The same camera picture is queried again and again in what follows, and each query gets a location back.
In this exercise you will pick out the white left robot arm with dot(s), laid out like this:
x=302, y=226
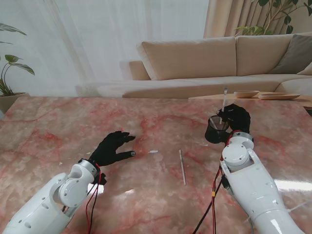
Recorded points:
x=39, y=209

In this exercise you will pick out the black mesh brush holder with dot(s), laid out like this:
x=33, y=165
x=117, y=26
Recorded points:
x=214, y=136

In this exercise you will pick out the wooden coffee table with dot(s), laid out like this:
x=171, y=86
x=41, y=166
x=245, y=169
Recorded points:
x=212, y=96

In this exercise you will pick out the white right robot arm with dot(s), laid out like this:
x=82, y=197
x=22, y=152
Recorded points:
x=248, y=180

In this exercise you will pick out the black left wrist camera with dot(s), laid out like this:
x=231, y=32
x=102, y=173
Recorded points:
x=103, y=179

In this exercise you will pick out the long white table fleck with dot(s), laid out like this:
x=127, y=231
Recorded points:
x=153, y=151

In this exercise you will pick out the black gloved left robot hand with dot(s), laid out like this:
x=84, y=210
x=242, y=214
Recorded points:
x=107, y=151

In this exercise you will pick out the beige sofa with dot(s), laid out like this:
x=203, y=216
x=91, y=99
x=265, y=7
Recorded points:
x=190, y=56

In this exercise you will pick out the sheer white curtain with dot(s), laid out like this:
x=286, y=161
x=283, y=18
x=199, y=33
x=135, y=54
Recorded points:
x=97, y=36

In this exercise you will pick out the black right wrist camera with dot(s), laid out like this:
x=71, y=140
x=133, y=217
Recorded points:
x=225, y=184

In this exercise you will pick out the flat wooden tray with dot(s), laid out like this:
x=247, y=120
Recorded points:
x=278, y=96

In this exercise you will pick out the tall green leafy plant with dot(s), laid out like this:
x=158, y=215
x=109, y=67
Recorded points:
x=253, y=30

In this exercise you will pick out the wooden bowl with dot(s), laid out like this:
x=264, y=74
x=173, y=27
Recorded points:
x=246, y=93

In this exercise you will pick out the green plant in beige pot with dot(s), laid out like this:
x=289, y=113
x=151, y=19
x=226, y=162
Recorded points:
x=12, y=100

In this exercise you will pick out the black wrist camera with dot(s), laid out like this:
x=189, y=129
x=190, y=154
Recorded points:
x=225, y=184
x=103, y=179

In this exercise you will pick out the white straw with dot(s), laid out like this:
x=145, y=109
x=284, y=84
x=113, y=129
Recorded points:
x=182, y=168
x=224, y=102
x=214, y=123

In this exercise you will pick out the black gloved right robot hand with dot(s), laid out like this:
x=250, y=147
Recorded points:
x=240, y=119

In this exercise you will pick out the beige curtain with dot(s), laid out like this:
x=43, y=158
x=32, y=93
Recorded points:
x=219, y=17

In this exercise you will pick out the grey sofa cushion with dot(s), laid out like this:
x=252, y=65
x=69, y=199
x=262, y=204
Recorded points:
x=295, y=53

